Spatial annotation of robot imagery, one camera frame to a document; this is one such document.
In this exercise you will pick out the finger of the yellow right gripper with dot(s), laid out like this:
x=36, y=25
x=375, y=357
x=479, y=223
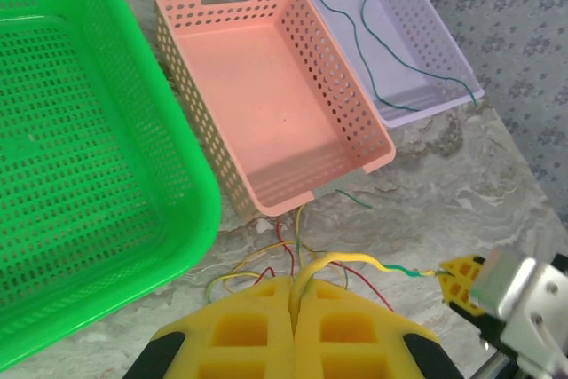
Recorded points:
x=463, y=268
x=461, y=297

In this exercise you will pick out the orange rubber band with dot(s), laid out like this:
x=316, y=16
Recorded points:
x=366, y=280

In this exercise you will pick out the pink plastic basket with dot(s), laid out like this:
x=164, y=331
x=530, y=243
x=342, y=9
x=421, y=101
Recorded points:
x=266, y=108

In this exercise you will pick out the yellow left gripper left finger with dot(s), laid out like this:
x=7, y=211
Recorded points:
x=248, y=330

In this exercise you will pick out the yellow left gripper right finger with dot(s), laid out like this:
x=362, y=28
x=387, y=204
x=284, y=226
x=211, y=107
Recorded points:
x=350, y=334

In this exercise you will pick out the green plastic basket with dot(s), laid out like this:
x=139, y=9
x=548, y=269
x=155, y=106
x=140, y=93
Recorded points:
x=89, y=130

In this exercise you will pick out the purple plastic basket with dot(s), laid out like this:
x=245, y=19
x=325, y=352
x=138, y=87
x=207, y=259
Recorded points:
x=399, y=19

